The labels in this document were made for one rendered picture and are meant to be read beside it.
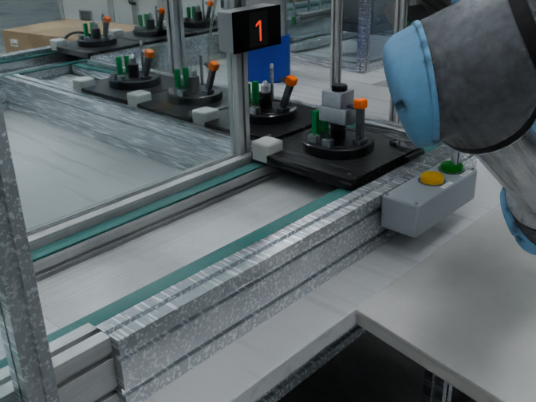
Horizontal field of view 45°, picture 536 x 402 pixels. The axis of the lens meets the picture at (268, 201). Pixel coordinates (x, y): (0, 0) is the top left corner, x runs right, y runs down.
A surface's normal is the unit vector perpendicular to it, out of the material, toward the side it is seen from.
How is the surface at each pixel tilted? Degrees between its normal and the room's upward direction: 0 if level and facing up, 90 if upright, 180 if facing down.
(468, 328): 0
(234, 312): 90
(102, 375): 90
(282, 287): 90
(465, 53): 71
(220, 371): 0
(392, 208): 90
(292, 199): 0
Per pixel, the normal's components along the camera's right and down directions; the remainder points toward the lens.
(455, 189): 0.74, 0.26
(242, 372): -0.02, -0.91
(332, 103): -0.67, 0.32
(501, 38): -0.48, 0.08
